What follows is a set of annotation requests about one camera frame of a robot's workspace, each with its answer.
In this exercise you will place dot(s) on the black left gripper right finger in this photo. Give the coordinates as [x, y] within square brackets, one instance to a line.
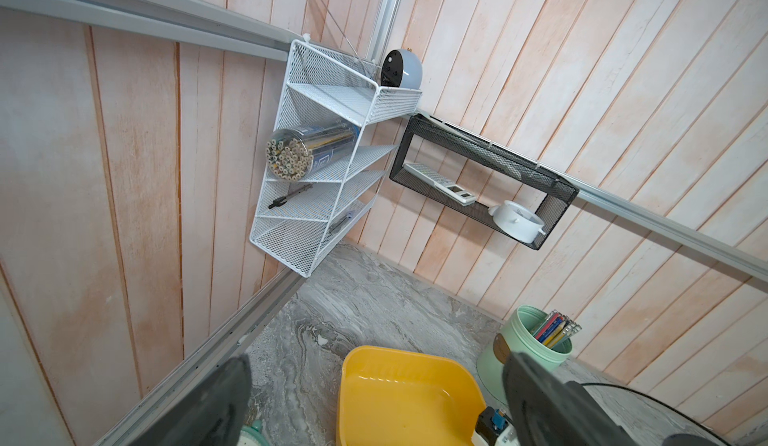
[546, 411]

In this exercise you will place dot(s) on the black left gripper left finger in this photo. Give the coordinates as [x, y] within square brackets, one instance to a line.
[213, 413]

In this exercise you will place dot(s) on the yellow plastic storage box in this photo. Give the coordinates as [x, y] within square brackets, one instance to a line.
[395, 397]

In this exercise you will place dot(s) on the green alarm clock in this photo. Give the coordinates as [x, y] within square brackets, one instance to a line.
[251, 435]

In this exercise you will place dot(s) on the mint green pencil cup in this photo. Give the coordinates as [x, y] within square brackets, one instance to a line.
[515, 336]

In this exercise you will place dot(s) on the colored pencils in cup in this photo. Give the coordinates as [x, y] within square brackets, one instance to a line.
[555, 329]

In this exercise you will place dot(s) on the white tape roll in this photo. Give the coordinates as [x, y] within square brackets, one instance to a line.
[517, 221]

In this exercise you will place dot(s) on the black pen on shelf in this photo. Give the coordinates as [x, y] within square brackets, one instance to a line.
[282, 200]

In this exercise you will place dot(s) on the white calculator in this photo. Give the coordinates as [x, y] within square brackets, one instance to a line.
[441, 183]

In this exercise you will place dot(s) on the black marker on shelf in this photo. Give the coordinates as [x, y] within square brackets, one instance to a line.
[341, 221]

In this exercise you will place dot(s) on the clear tube of pencils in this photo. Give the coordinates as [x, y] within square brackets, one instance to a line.
[294, 152]

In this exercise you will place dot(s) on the black wire mesh shelf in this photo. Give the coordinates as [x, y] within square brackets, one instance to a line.
[494, 173]

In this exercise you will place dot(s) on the white wire mesh shelf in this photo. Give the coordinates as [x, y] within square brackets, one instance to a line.
[322, 86]

